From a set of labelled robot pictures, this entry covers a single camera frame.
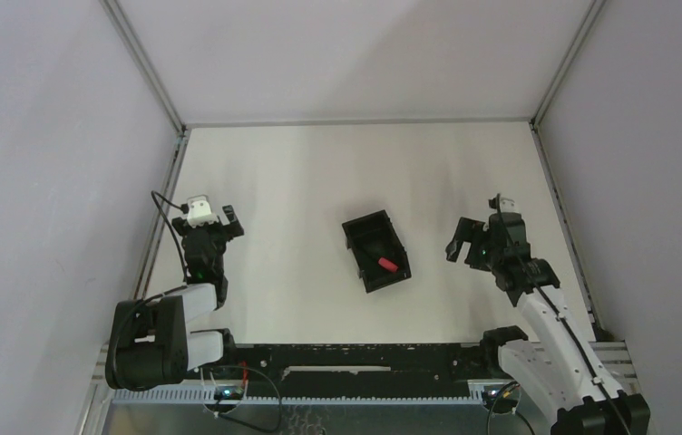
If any red handled screwdriver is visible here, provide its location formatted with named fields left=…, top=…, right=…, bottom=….
left=362, top=247, right=399, bottom=273

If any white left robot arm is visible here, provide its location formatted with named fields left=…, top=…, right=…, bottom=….
left=105, top=197, right=256, bottom=392

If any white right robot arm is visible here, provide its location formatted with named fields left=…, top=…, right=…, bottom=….
left=455, top=195, right=651, bottom=434

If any black plastic bin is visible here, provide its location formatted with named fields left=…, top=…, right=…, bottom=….
left=342, top=209, right=412, bottom=294

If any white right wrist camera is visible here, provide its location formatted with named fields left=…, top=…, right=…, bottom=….
left=498, top=197, right=521, bottom=214

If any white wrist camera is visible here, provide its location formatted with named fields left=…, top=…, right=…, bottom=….
left=186, top=195, right=219, bottom=227
left=498, top=197, right=521, bottom=214

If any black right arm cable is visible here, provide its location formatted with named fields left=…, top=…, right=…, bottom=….
left=494, top=193, right=634, bottom=435

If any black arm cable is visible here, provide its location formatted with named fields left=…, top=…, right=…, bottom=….
left=150, top=190, right=190, bottom=284
left=494, top=193, right=634, bottom=435

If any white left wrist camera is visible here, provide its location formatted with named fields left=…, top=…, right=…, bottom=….
left=186, top=195, right=219, bottom=227

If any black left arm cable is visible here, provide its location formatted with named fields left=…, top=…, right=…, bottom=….
left=150, top=190, right=190, bottom=284

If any grey slotted cable duct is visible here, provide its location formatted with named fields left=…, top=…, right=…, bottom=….
left=112, top=384, right=483, bottom=406

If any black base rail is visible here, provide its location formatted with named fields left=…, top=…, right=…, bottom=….
left=226, top=343, right=511, bottom=397

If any black cable lower left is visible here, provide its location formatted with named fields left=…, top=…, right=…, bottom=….
left=200, top=363, right=285, bottom=435

